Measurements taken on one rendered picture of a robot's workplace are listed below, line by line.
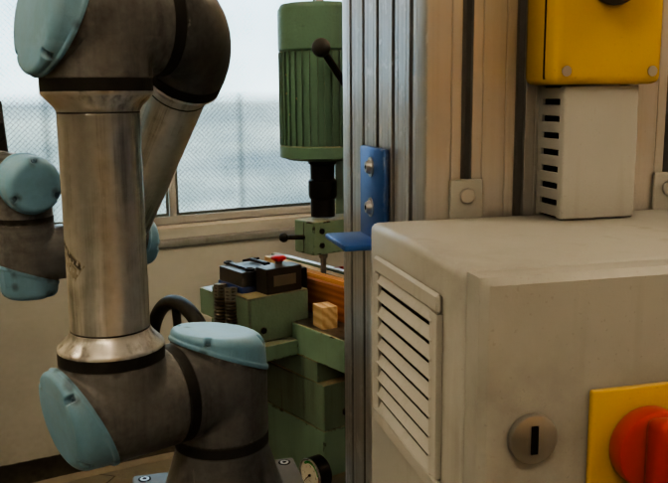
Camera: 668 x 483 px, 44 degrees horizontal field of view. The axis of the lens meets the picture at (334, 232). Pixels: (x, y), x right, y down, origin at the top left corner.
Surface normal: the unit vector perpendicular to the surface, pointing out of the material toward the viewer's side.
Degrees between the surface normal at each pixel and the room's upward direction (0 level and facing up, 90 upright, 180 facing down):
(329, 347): 90
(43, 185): 90
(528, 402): 90
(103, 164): 90
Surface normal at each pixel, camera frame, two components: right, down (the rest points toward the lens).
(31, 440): 0.49, 0.15
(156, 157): 0.12, 0.73
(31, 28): -0.76, -0.02
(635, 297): 0.25, 0.16
